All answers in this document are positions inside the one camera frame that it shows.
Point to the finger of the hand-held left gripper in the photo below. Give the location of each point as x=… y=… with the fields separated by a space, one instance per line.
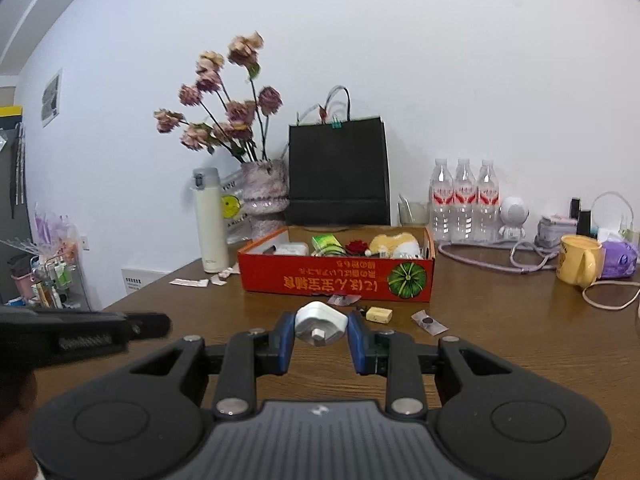
x=150 y=325

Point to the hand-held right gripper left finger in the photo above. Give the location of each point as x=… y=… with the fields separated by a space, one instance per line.
x=286 y=345

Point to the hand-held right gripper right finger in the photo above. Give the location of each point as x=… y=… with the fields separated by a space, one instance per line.
x=356 y=345

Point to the white plug adapter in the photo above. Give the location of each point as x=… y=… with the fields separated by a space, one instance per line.
x=320 y=326

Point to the orange cardboard box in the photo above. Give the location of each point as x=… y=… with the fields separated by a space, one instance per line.
x=335 y=275

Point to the red rose flower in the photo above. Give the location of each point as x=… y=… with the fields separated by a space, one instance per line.
x=356 y=246

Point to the green tissue packet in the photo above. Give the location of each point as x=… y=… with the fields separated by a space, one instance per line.
x=327 y=245

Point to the wooden desktop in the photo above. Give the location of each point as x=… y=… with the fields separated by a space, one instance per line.
x=500 y=310

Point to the small beige box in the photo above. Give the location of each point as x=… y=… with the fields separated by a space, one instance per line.
x=378 y=314

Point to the white flat sachet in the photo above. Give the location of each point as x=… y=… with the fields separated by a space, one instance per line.
x=189 y=282

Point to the clear packet with dark contents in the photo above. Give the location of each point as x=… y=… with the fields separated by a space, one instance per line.
x=430 y=322

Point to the small crumpled white sachet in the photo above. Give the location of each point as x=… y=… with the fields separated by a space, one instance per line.
x=225 y=275

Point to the white charger box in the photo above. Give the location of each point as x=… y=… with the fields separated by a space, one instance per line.
x=292 y=248

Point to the yellow white plush dog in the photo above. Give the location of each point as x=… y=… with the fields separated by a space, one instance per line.
x=395 y=242

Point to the white thermos bottle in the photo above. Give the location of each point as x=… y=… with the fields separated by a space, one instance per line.
x=210 y=222

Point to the clear bag with yellow smiley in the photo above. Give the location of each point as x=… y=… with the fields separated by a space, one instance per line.
x=234 y=210

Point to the clear glass cup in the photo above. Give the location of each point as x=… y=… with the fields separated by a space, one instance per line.
x=414 y=212

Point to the pink white ceramic vase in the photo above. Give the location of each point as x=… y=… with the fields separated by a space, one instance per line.
x=267 y=195

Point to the grey cabinet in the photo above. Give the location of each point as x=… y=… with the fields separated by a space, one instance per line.
x=10 y=185

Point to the black paper bag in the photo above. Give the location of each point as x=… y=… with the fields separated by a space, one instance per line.
x=339 y=172

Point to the green binder clip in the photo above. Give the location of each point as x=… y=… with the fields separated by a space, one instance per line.
x=336 y=123

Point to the purple white small device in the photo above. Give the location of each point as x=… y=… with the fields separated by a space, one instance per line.
x=552 y=232

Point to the dried pink flowers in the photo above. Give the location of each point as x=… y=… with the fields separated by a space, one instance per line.
x=225 y=100

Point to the yellow mug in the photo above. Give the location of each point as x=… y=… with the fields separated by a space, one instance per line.
x=580 y=260

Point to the purple pouch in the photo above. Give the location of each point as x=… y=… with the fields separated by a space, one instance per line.
x=620 y=257

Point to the white wall socket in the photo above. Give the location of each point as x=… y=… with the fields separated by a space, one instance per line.
x=137 y=280

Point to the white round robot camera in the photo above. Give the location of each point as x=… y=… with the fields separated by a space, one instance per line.
x=514 y=217

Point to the grey wall picture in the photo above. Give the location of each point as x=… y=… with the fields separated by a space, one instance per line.
x=51 y=97

